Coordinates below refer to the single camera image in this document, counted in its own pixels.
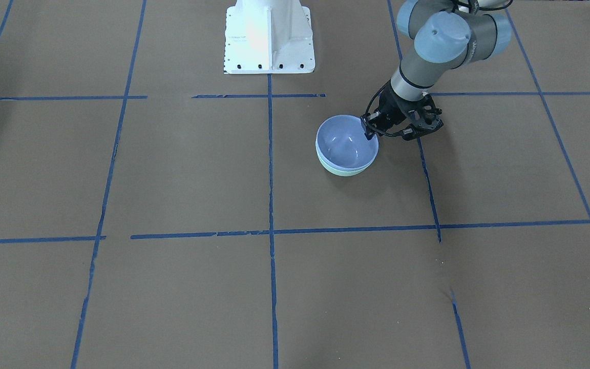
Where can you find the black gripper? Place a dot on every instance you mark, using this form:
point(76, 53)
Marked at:
point(391, 111)

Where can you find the blue bowl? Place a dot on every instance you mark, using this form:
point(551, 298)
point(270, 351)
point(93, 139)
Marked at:
point(341, 139)

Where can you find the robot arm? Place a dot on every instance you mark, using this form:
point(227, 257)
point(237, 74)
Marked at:
point(444, 38)

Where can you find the green bowl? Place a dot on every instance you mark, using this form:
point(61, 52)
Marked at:
point(343, 171)

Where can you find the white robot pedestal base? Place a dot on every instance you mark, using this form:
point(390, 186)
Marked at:
point(268, 37)

